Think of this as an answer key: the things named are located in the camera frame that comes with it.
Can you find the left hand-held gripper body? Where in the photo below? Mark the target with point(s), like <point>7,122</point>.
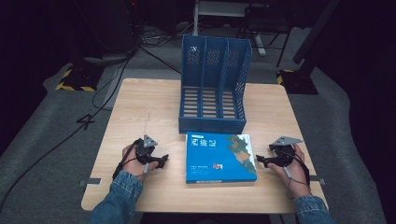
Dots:
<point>144,152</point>

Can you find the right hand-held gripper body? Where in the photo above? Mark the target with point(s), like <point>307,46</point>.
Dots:
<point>285,154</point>

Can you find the person's left hand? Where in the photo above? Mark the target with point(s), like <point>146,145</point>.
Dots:
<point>132,165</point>

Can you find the person's right hand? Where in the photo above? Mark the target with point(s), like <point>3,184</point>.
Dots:
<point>295,177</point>

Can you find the blue book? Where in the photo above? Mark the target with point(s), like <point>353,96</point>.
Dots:
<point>214,160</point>

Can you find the blue plastic file rack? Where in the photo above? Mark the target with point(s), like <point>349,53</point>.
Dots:
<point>213,124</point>

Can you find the black yellow striped stand base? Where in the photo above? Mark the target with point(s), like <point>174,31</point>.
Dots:
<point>299,82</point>
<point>79,79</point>

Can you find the dark equipment cabinet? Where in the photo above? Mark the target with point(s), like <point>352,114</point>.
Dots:
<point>106,25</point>

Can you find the black chair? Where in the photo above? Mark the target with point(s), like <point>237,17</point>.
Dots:
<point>264,18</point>

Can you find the grey table bracket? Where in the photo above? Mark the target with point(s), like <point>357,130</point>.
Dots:
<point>90,181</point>
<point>319,180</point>

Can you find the black slanted stand post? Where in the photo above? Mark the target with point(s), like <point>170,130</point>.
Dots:
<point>314,34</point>

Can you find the white desk frame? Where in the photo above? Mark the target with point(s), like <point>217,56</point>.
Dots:
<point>218,9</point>

